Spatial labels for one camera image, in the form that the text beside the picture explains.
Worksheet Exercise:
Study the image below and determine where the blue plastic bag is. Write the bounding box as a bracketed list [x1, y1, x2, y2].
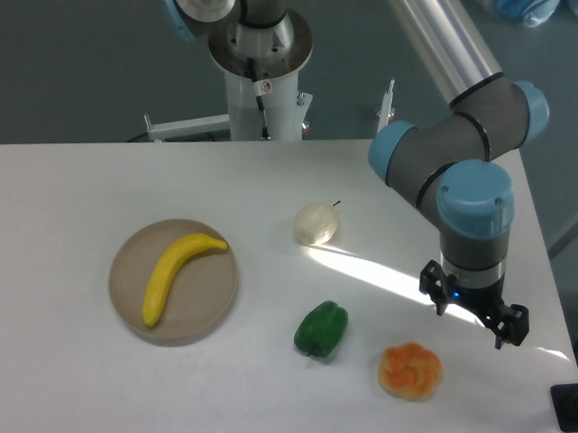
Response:
[476, 0, 578, 28]

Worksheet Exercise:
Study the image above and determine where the orange glazed bread roll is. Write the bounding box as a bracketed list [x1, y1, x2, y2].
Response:
[378, 342, 442, 402]

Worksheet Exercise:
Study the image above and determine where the black device at edge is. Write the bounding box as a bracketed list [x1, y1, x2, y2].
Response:
[550, 384, 578, 433]

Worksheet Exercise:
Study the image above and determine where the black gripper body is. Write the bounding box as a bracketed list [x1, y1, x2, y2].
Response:
[435, 264, 505, 324]

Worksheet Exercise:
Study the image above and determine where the green bell pepper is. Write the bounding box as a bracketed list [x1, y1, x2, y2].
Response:
[293, 300, 348, 358]

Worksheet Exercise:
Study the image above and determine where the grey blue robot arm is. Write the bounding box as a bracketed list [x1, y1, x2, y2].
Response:
[148, 0, 550, 346]

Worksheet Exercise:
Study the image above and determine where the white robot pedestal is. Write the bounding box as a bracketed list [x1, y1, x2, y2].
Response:
[209, 9, 313, 141]

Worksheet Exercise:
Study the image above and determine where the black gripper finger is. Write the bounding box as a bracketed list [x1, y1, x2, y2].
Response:
[419, 259, 457, 317]
[486, 304, 529, 350]

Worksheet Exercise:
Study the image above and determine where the white upright post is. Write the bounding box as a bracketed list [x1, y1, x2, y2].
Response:
[377, 79, 396, 133]

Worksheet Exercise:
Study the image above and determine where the yellow banana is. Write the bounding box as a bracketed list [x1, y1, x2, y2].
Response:
[141, 233, 228, 328]

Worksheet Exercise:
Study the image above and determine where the round beige wooden plate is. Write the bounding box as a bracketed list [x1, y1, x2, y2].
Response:
[109, 219, 238, 347]

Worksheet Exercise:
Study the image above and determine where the white metal frame bar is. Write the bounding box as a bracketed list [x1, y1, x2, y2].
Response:
[143, 114, 230, 141]

